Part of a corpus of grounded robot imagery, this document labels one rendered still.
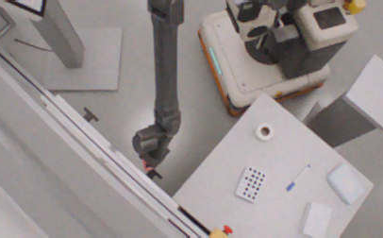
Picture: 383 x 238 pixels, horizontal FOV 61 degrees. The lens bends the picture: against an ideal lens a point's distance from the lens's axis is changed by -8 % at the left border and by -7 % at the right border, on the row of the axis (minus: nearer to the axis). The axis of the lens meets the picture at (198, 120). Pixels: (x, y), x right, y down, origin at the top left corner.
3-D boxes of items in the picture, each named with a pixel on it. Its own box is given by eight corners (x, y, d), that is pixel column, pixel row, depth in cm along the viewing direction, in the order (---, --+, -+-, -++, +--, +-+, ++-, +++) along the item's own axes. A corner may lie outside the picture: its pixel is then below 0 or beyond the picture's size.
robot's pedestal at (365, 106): (318, 100, 228) (374, 50, 155) (352, 128, 224) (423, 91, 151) (292, 133, 222) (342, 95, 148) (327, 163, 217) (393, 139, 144)
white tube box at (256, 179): (247, 165, 139) (248, 164, 135) (265, 175, 138) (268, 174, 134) (234, 194, 136) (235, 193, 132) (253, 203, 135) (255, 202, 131)
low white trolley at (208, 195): (237, 131, 220) (263, 91, 147) (312, 195, 212) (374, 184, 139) (175, 203, 208) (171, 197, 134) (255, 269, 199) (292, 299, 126)
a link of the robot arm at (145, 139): (181, 121, 105) (165, 106, 110) (149, 128, 98) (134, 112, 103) (174, 152, 112) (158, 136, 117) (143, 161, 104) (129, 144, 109)
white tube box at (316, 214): (308, 201, 136) (312, 201, 131) (327, 209, 135) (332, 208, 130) (298, 232, 133) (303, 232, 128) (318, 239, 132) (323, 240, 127)
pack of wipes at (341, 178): (324, 177, 139) (328, 176, 134) (341, 162, 140) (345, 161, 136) (346, 206, 136) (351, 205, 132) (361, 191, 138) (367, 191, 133)
